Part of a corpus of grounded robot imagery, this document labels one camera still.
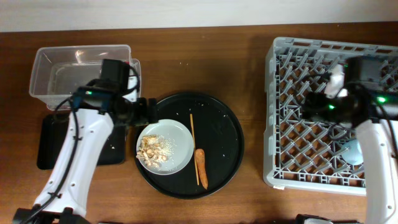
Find grey round plate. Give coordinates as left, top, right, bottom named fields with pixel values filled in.
left=136, top=119, right=193, bottom=175

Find light blue cup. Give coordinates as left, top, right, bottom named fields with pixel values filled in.
left=341, top=139, right=363, bottom=166

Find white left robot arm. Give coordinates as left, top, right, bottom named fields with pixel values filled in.
left=12, top=86, right=158, bottom=223

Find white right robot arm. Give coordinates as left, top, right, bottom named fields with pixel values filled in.
left=301, top=56, right=397, bottom=223

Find grey dishwasher rack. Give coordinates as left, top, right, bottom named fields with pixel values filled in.
left=263, top=37, right=397, bottom=196

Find peanut shells and rice scraps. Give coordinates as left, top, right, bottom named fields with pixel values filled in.
left=136, top=134, right=174, bottom=169

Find orange carrot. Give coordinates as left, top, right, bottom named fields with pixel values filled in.
left=195, top=149, right=208, bottom=189

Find round black tray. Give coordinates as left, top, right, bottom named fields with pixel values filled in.
left=136, top=92, right=244, bottom=199

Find black rectangular tray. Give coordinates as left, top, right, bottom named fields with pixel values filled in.
left=37, top=113, right=126, bottom=170

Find clear plastic bin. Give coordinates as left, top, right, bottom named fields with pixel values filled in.
left=29, top=45, right=141, bottom=111

